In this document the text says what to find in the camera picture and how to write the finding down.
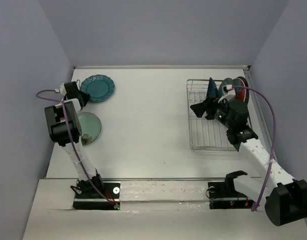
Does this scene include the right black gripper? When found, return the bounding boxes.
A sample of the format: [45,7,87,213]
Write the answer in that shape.
[189,95,234,130]

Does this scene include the teal scalloped plate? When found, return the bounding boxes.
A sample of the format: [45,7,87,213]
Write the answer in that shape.
[80,74,116,103]

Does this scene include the dark blue teardrop dish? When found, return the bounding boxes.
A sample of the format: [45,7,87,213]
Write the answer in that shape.
[206,77,219,99]

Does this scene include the light mint glass plate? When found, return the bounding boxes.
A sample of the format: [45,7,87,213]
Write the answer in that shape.
[77,112,102,146]

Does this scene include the dark teal round plate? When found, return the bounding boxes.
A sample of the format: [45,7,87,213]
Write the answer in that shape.
[218,78,234,99]

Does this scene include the red and blue floral plate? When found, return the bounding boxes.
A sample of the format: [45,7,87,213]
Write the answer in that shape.
[233,77,247,102]

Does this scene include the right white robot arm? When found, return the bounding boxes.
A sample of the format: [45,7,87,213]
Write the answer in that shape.
[190,97,307,226]

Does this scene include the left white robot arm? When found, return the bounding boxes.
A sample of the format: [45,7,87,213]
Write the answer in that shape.
[44,82,106,199]

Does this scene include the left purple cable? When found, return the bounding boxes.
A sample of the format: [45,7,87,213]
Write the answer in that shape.
[35,89,118,207]

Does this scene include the purple cable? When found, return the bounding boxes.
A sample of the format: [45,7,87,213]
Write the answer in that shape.
[230,85,276,212]
[35,89,118,207]

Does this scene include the metal wire dish rack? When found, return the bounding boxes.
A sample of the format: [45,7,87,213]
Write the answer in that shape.
[185,78,253,151]

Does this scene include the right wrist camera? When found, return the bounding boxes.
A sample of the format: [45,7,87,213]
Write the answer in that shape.
[218,86,236,104]

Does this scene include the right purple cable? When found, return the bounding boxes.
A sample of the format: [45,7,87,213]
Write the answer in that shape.
[230,85,276,212]

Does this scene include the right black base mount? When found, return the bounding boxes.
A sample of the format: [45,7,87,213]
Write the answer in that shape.
[205,170,254,210]

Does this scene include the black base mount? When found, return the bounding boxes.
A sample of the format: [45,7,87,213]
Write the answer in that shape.
[205,170,254,210]
[70,181,121,211]

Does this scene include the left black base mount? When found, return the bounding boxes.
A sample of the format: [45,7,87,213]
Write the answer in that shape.
[70,181,121,211]

